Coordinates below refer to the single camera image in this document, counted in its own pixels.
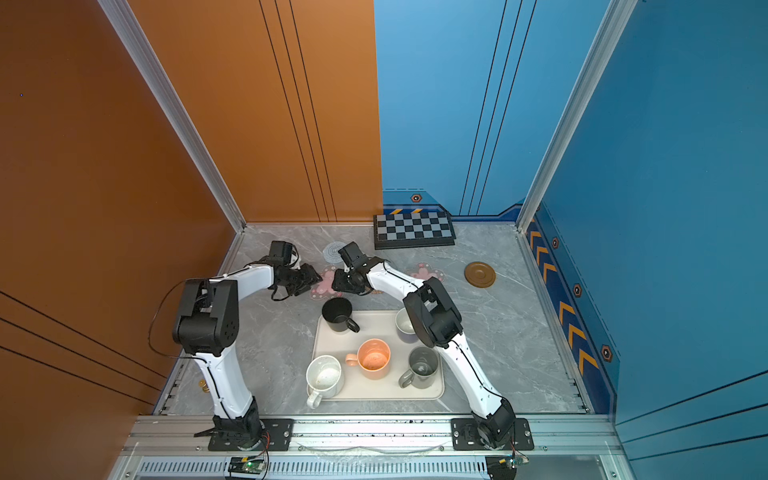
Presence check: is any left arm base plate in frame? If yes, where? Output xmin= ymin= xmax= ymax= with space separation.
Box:
xmin=208 ymin=418 xmax=294 ymax=453

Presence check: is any brown wooden coaster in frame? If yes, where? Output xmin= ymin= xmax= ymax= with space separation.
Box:
xmin=464 ymin=261 xmax=497 ymax=288

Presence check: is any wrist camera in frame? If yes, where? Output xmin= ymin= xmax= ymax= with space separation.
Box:
xmin=263 ymin=240 xmax=298 ymax=268
xmin=338 ymin=242 xmax=369 ymax=269

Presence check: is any lavender mug white inside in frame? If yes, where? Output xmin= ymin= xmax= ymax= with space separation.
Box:
xmin=395 ymin=308 xmax=419 ymax=344

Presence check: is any cream serving tray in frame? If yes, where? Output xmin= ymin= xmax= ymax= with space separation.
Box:
xmin=312 ymin=310 xmax=445 ymax=401

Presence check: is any pink flower coaster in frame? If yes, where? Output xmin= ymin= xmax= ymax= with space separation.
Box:
xmin=310 ymin=266 xmax=342 ymax=300
xmin=409 ymin=262 xmax=445 ymax=281

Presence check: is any green circuit board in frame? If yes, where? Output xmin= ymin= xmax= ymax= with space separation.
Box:
xmin=227 ymin=456 xmax=268 ymax=479

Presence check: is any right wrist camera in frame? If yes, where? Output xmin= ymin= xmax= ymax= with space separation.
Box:
xmin=338 ymin=242 xmax=369 ymax=269

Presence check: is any folded checkerboard box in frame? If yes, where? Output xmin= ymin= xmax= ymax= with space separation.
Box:
xmin=373 ymin=210 xmax=456 ymax=250

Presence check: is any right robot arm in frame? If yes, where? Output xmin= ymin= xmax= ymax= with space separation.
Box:
xmin=332 ymin=257 xmax=516 ymax=450

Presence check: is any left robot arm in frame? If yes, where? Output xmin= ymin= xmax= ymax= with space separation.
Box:
xmin=172 ymin=262 xmax=321 ymax=450

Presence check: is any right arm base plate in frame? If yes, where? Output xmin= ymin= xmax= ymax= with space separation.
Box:
xmin=450 ymin=417 xmax=535 ymax=451

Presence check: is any grey green mug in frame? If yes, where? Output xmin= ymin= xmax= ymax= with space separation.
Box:
xmin=398 ymin=347 xmax=440 ymax=389

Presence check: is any right small circuit board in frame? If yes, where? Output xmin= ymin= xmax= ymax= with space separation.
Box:
xmin=485 ymin=455 xmax=529 ymax=480

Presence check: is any black mug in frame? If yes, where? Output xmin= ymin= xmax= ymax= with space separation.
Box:
xmin=321 ymin=297 xmax=360 ymax=333

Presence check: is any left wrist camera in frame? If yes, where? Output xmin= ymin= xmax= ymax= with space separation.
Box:
xmin=263 ymin=240 xmax=298 ymax=268

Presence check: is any orange pink mug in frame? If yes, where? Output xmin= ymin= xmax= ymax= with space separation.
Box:
xmin=345 ymin=338 xmax=391 ymax=380

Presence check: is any light blue woven coaster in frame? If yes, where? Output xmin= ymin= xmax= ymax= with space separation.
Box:
xmin=322 ymin=241 xmax=345 ymax=264

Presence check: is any aluminium front rail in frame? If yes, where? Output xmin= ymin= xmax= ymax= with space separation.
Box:
xmin=119 ymin=413 xmax=624 ymax=456

